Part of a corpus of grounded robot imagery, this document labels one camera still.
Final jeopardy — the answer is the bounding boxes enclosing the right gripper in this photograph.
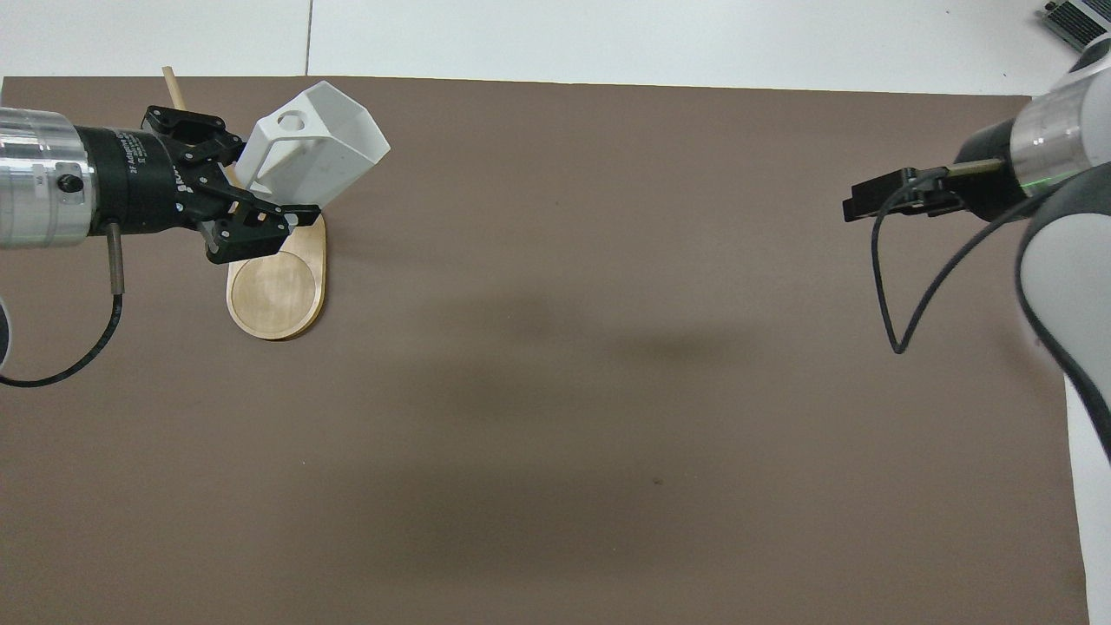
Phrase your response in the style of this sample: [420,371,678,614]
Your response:
[906,120,1035,225]

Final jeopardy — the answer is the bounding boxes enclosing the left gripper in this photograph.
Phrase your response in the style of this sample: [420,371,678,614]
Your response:
[73,104,323,266]

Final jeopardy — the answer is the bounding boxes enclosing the white angular cup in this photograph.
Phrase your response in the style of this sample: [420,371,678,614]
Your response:
[234,80,391,210]

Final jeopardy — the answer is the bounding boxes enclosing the wooden cup rack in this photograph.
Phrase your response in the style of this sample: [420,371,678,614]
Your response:
[161,67,329,342]

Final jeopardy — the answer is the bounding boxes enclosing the grey electronic box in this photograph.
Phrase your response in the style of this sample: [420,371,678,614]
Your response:
[1042,0,1111,53]

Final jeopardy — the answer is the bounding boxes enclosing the black cable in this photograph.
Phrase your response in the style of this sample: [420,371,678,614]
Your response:
[871,159,1056,355]
[0,220,126,388]

